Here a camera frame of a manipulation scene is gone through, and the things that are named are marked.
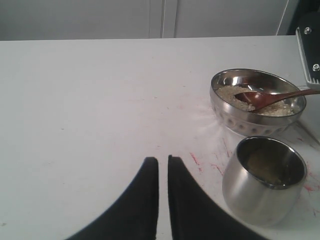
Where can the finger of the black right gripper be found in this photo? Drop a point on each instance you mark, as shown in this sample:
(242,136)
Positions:
(308,38)

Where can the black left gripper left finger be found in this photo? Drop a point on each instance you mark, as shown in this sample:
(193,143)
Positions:
(134,215)

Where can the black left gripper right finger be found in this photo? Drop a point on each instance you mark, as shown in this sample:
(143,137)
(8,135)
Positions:
(194,215)

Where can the brown wooden spoon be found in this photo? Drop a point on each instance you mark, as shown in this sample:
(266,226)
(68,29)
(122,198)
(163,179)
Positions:
(260,100)

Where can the small steel cup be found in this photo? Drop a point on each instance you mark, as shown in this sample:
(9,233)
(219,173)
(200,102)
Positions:
(263,180)

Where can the wide steel rice bowl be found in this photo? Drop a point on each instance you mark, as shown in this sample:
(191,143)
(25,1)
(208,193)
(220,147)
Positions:
(249,123)

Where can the white plastic tray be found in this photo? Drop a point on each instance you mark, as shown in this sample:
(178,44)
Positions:
(309,122)

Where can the white cabinet doors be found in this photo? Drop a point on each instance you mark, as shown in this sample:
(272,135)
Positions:
(142,19)

